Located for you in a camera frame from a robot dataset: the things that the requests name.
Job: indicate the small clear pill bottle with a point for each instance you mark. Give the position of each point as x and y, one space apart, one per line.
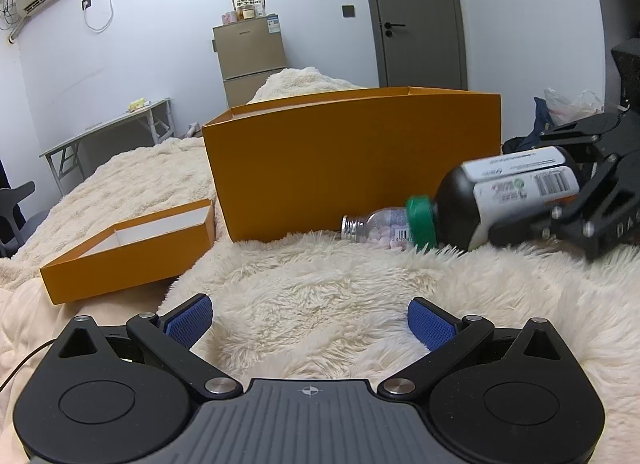
386 228

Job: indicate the blue bag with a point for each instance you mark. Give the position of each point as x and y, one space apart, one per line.
542 123

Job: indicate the grey folding table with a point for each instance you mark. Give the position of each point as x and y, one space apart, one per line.
147 126

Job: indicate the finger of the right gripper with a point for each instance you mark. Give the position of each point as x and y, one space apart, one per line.
586 143
540 223

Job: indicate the orange box lid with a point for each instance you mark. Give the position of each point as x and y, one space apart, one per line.
148 249

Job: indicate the dark vitamin C bottle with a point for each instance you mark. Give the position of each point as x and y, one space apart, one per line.
477 194

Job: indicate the large orange cardboard box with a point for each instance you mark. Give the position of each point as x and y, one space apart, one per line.
300 164

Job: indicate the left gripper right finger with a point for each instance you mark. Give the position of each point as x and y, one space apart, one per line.
449 341

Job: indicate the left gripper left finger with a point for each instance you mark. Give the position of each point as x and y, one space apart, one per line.
168 340

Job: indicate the cream fluffy blanket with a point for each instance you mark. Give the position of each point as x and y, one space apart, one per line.
313 306

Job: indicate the grey wall switch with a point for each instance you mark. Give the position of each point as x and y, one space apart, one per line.
348 11

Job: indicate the grey room door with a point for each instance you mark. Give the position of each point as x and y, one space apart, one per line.
419 43

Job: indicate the green white plastic bag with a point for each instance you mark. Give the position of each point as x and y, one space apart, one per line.
564 110

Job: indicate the items on fridge top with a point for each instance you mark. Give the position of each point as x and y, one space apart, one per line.
244 10

